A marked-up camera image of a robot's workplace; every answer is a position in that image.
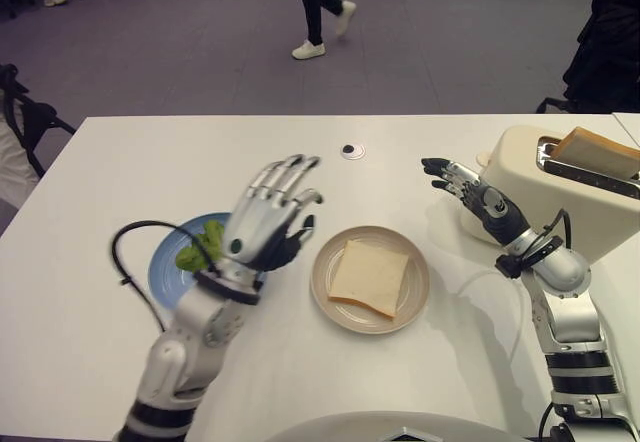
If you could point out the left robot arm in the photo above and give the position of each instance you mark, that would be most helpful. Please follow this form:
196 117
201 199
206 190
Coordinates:
195 327

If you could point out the black office chair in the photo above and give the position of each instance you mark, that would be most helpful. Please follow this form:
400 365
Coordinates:
607 52

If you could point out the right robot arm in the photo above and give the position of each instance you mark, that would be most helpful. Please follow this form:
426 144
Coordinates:
570 312

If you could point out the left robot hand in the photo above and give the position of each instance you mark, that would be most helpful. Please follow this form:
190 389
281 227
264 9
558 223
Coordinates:
255 227

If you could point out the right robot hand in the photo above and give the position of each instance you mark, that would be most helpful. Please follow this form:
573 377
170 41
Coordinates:
492 207

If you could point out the bread slice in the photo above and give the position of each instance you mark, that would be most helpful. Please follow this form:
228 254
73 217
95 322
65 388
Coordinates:
600 154
372 277

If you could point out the green lettuce leaf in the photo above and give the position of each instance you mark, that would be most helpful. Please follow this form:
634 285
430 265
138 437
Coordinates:
196 254

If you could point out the blue plate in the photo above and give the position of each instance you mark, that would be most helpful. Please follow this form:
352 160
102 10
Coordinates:
167 282

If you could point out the cream toaster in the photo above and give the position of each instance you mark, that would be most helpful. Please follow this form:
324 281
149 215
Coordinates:
520 162

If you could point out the beige plate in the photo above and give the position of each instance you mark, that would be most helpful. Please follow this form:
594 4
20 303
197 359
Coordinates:
417 287

